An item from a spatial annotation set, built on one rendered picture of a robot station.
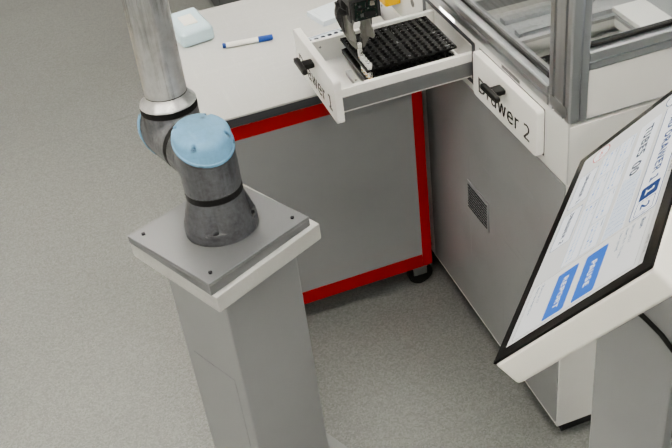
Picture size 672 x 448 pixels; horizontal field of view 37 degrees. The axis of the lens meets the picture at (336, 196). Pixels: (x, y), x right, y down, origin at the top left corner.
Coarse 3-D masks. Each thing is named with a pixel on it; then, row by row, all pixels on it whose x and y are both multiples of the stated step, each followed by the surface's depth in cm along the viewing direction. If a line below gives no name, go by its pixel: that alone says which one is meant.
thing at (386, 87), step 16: (416, 16) 243; (432, 16) 245; (448, 32) 239; (320, 48) 239; (336, 48) 240; (464, 48) 232; (336, 64) 239; (432, 64) 223; (448, 64) 224; (464, 64) 226; (368, 80) 220; (384, 80) 221; (400, 80) 222; (416, 80) 224; (432, 80) 225; (448, 80) 227; (352, 96) 220; (368, 96) 221; (384, 96) 223; (400, 96) 225
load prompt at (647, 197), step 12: (660, 132) 151; (660, 144) 147; (660, 156) 143; (648, 168) 144; (660, 168) 140; (648, 180) 140; (660, 180) 136; (648, 192) 137; (636, 204) 137; (648, 204) 134; (636, 216) 134
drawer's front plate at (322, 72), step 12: (300, 36) 233; (300, 48) 235; (312, 48) 228; (312, 60) 227; (324, 60) 223; (312, 72) 230; (324, 72) 219; (312, 84) 234; (324, 84) 222; (336, 84) 215; (324, 96) 226; (336, 96) 217; (336, 108) 218; (336, 120) 221
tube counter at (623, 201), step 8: (640, 160) 149; (632, 168) 150; (640, 168) 147; (632, 176) 147; (624, 184) 148; (632, 184) 145; (624, 192) 145; (632, 192) 142; (616, 200) 145; (624, 200) 143; (616, 208) 143; (624, 208) 140; (616, 216) 141; (624, 216) 138; (608, 224) 141; (616, 224) 138; (608, 232) 139
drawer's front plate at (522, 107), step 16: (480, 64) 217; (496, 80) 211; (512, 80) 207; (480, 96) 222; (512, 96) 206; (528, 96) 202; (496, 112) 216; (512, 112) 208; (528, 112) 200; (512, 128) 210; (528, 144) 205
